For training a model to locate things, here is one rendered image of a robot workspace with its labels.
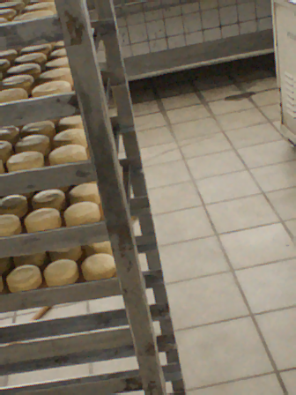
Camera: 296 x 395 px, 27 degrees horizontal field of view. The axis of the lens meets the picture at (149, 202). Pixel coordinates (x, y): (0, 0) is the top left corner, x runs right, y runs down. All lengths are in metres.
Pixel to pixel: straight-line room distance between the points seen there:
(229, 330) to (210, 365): 0.18
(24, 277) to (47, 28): 0.38
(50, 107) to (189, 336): 1.61
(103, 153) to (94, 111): 0.05
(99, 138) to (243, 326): 1.62
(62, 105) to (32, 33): 0.09
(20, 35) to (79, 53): 0.08
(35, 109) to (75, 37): 0.11
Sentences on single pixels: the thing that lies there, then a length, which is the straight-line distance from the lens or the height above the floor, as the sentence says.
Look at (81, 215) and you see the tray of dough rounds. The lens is 0.86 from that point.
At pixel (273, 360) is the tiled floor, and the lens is 2.15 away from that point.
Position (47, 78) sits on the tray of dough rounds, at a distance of 0.86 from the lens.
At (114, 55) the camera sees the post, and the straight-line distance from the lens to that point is 1.18.
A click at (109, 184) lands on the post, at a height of 1.13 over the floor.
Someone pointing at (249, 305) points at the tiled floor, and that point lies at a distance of 2.38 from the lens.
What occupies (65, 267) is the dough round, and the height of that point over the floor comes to 0.97.
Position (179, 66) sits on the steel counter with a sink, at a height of 0.23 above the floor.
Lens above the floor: 1.45
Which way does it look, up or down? 27 degrees down
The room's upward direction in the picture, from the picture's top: 11 degrees counter-clockwise
